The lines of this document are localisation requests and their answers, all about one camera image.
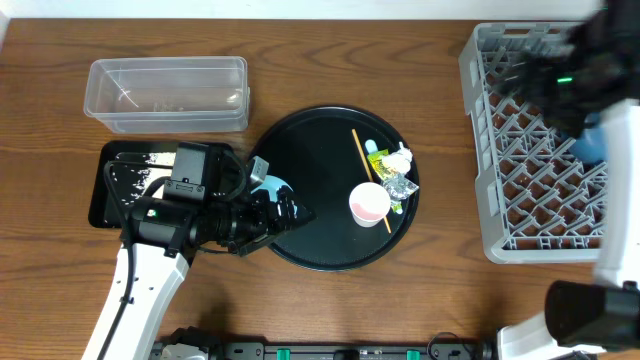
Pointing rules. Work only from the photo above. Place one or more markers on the scattered rice grains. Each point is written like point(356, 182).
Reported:
point(138, 171)

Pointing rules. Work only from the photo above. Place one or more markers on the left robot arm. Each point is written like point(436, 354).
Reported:
point(159, 241)

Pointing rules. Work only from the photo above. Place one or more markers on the crumpled foil wrapper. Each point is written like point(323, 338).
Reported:
point(399, 187)

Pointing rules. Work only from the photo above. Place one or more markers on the green yellow wrapper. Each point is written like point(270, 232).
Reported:
point(383, 171)

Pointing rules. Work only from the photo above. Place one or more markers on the white light-blue bowl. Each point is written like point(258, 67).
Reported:
point(272, 184)

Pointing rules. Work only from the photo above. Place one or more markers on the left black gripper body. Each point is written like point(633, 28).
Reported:
point(267, 213)

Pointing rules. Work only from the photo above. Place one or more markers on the crumpled white tissue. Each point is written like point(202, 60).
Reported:
point(400, 160)

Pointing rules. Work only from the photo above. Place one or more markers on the wooden chopstick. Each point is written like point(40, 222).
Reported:
point(367, 169)

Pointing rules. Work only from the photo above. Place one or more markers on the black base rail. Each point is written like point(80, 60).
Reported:
point(193, 343)

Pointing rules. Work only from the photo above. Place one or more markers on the dark blue plate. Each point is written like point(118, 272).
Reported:
point(590, 146)

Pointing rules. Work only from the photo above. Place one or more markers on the pink cup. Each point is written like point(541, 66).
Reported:
point(369, 203)

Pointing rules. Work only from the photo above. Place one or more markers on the grey dishwasher rack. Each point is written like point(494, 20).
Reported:
point(537, 203)

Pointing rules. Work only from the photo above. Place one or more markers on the round black serving tray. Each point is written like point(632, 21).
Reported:
point(314, 152)

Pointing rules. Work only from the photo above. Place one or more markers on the black rectangular tray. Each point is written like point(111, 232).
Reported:
point(194, 173)

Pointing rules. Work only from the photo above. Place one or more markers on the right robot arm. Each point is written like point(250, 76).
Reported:
point(593, 93)

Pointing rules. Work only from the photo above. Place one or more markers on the light blue plastic spoon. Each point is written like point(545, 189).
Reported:
point(371, 146)

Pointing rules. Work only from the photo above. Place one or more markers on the clear plastic bin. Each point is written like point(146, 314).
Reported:
point(163, 95)

